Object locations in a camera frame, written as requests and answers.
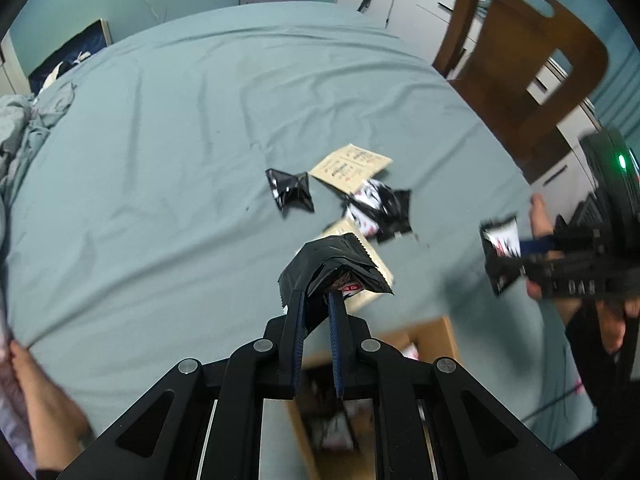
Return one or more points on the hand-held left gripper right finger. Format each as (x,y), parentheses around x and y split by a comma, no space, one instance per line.
(337,340)

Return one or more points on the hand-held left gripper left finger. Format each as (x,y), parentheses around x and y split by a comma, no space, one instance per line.
(295,330)

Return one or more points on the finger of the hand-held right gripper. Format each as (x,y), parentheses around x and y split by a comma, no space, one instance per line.
(535,267)
(537,247)

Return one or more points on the black foil snack packet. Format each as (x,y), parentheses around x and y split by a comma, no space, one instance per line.
(332,425)
(392,220)
(292,190)
(372,199)
(502,245)
(332,265)

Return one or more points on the cardboard box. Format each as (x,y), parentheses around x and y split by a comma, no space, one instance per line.
(430,335)

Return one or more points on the person's right hand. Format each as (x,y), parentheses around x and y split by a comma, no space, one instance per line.
(612,327)

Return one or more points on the large beige paper packet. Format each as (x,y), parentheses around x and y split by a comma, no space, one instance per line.
(382,267)

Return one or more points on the pale beige paper packet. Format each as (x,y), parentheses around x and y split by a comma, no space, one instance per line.
(350,165)

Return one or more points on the wooden chair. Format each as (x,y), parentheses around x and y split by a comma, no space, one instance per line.
(505,60)

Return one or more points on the person's left foot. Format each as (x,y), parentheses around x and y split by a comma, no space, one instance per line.
(50,410)

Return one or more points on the grey quilt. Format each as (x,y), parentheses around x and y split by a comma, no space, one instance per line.
(22,130)

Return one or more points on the dark framed picture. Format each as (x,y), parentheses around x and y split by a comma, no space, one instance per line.
(65,60)

